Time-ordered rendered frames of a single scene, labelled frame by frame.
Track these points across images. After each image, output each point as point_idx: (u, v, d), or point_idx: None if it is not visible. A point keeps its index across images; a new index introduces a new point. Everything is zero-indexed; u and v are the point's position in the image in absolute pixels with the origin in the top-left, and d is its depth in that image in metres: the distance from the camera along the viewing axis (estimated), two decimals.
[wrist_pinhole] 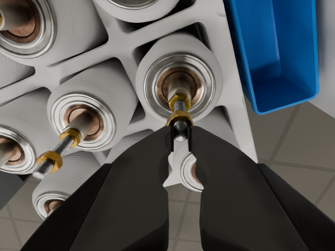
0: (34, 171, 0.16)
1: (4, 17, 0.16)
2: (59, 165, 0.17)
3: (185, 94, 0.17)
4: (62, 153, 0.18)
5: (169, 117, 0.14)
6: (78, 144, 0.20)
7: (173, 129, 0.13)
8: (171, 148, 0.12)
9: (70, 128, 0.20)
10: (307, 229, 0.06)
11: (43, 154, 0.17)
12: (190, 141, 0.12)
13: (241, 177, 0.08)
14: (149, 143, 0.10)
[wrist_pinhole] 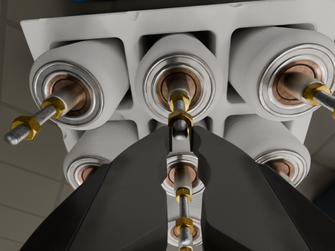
0: (180, 242, 0.19)
1: None
2: (189, 223, 0.20)
3: (188, 97, 0.18)
4: (185, 212, 0.21)
5: (172, 112, 0.14)
6: (190, 194, 0.23)
7: (172, 129, 0.13)
8: (169, 148, 0.12)
9: (175, 191, 0.24)
10: (309, 230, 0.06)
11: (176, 226, 0.20)
12: (192, 141, 0.12)
13: (242, 177, 0.08)
14: (147, 143, 0.10)
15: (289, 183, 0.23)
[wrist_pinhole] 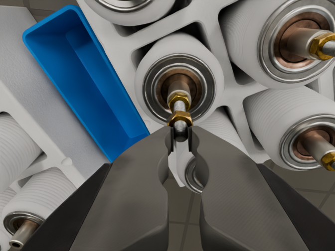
0: None
1: (319, 158, 0.21)
2: None
3: (175, 94, 0.17)
4: None
5: None
6: (319, 40, 0.15)
7: (173, 129, 0.13)
8: (171, 148, 0.12)
9: (318, 59, 0.16)
10: (307, 229, 0.06)
11: None
12: (190, 141, 0.12)
13: (241, 177, 0.08)
14: (149, 143, 0.10)
15: None
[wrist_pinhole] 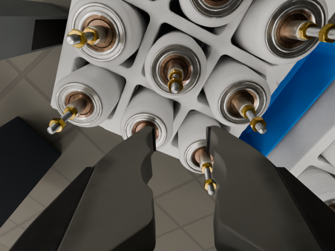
0: (177, 85, 0.22)
1: None
2: (179, 91, 0.24)
3: (251, 105, 0.29)
4: (178, 84, 0.25)
5: (251, 122, 0.26)
6: None
7: (155, 129, 0.13)
8: (153, 148, 0.12)
9: (180, 71, 0.27)
10: (326, 237, 0.06)
11: (177, 78, 0.23)
12: (208, 140, 0.12)
13: (258, 179, 0.08)
14: (131, 144, 0.10)
15: None
